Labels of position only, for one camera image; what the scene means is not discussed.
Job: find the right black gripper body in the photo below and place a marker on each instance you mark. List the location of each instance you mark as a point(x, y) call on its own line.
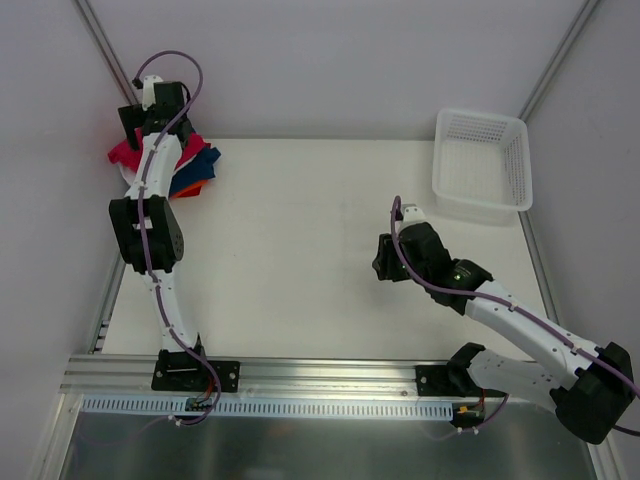
point(385, 259)

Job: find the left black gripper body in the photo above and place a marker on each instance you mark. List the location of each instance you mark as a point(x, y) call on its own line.
point(131, 118)

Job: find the magenta t shirt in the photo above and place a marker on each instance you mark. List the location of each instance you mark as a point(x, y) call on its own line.
point(122, 154)

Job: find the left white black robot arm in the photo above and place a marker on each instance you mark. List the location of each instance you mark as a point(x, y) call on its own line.
point(148, 234)

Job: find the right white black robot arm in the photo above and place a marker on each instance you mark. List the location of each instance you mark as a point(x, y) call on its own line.
point(586, 386)

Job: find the folded white t shirt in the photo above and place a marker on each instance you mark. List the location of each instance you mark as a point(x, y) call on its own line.
point(127, 175)

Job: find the folded blue t shirt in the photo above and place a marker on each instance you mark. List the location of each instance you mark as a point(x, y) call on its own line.
point(200, 168)

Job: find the folded orange t shirt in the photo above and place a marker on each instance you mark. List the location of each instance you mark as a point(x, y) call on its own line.
point(193, 190)

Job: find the white plastic basket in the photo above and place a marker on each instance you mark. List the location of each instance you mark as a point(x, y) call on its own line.
point(481, 163)

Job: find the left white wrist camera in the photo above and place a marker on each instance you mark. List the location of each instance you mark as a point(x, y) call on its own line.
point(148, 91)

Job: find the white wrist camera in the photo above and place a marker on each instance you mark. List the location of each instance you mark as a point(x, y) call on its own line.
point(411, 214)
point(148, 91)

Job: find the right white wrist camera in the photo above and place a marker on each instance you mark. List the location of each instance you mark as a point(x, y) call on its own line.
point(411, 214)

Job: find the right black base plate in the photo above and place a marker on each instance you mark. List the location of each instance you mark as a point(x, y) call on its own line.
point(444, 381)

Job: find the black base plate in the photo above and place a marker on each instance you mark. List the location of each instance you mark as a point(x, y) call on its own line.
point(444, 381)
point(225, 375)

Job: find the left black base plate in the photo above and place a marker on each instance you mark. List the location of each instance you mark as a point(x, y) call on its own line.
point(225, 375)

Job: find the aluminium mounting rail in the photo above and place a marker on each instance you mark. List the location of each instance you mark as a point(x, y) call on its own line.
point(267, 378)

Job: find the white slotted cable duct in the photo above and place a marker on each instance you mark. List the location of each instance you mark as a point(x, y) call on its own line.
point(276, 408)

